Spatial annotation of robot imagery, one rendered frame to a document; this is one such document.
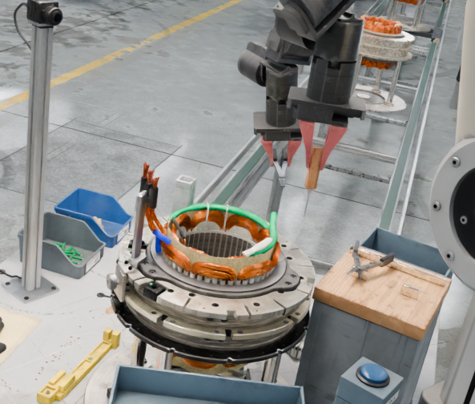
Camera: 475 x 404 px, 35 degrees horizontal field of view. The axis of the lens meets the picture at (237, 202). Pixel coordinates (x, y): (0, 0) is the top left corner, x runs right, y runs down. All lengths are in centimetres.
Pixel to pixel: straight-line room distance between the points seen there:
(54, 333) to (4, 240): 195
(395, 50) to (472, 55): 259
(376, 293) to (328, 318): 9
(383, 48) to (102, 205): 165
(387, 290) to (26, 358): 68
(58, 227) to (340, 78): 104
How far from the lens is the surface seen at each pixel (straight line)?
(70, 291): 169
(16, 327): 158
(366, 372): 113
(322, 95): 98
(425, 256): 152
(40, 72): 148
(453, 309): 356
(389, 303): 127
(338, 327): 129
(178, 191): 127
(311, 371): 135
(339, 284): 129
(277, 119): 137
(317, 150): 102
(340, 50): 97
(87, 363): 147
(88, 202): 199
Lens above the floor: 169
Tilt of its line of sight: 24 degrees down
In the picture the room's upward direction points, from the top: 10 degrees clockwise
